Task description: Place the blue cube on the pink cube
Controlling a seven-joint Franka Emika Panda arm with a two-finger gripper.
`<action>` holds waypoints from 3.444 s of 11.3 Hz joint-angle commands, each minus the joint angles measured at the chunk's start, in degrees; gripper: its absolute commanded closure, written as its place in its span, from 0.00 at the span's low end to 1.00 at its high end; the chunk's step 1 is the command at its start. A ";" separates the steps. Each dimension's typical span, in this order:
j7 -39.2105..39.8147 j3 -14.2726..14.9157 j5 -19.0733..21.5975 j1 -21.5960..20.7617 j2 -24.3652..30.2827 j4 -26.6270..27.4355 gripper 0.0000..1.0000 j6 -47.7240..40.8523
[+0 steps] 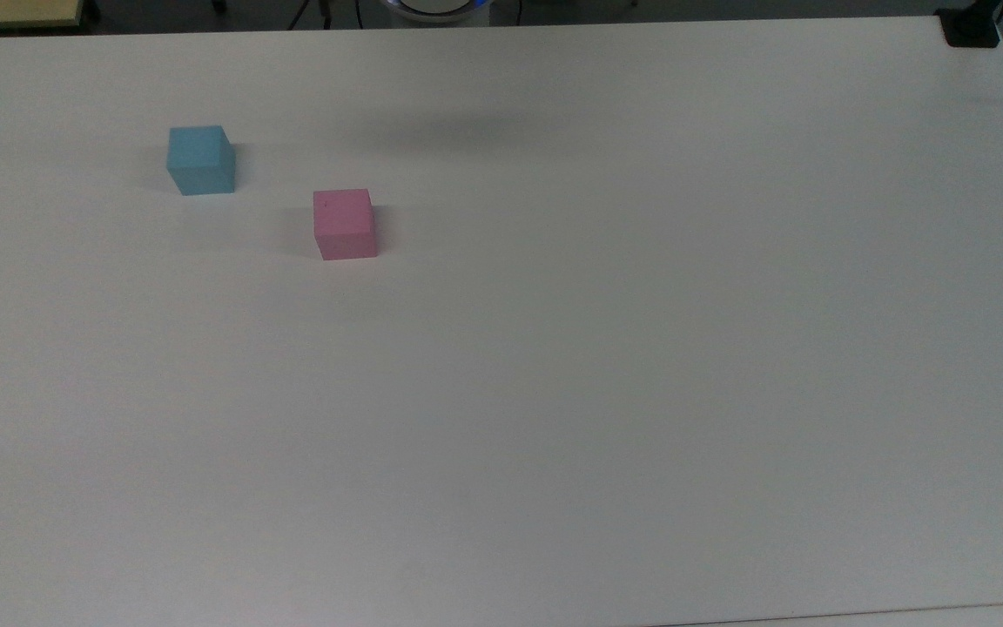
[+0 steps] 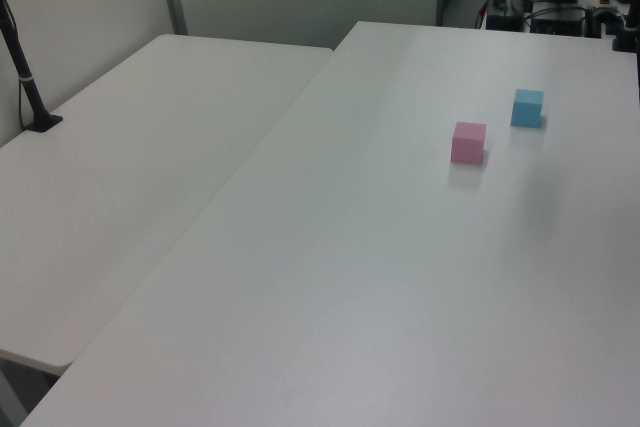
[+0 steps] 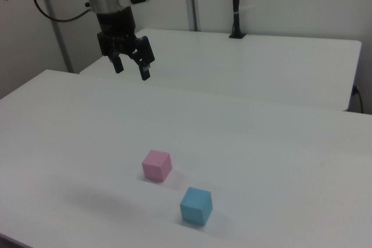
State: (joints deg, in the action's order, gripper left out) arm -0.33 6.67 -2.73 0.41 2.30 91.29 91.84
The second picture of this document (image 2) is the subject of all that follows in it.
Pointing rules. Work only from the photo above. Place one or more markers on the blue cube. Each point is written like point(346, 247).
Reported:
point(526, 109)

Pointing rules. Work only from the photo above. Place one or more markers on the pink cube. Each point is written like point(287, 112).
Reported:
point(468, 144)

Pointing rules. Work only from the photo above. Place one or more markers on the small black box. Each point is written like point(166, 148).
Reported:
point(505, 22)

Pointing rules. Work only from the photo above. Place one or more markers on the black electronics unit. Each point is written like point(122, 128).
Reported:
point(557, 22)

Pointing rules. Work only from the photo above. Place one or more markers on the black table clamp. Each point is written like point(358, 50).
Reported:
point(620, 29)

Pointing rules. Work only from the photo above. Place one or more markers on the black camera stand pole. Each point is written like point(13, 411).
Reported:
point(22, 77)

